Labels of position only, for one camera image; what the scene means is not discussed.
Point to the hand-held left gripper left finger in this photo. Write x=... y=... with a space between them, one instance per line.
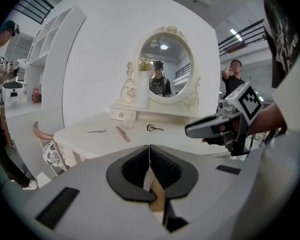
x=115 y=176

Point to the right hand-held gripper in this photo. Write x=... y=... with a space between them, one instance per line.
x=205 y=127

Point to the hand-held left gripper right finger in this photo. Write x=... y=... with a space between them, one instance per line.
x=187 y=179

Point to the pink comb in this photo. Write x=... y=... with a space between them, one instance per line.
x=122 y=133

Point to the silver hair clip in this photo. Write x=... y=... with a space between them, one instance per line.
x=97 y=131

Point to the black hair clip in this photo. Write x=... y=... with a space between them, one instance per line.
x=152 y=127

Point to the small white drawer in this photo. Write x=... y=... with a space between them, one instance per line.
x=121 y=114

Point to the person's right forearm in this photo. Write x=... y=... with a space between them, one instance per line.
x=266 y=119

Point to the white table top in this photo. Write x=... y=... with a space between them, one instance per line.
x=102 y=144

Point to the white device with dark top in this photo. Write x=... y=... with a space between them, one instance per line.
x=13 y=94

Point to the white framed oval mirror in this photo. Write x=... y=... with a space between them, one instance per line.
x=190 y=101

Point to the wooden chair with floral cushion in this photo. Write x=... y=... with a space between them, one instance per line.
x=53 y=154

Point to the white vase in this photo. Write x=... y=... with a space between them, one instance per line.
x=142 y=91

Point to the black railing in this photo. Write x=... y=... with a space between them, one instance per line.
x=32 y=6
x=242 y=37

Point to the red item on shelf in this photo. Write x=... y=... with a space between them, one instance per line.
x=36 y=95

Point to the white shelf unit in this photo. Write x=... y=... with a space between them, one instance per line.
x=53 y=59

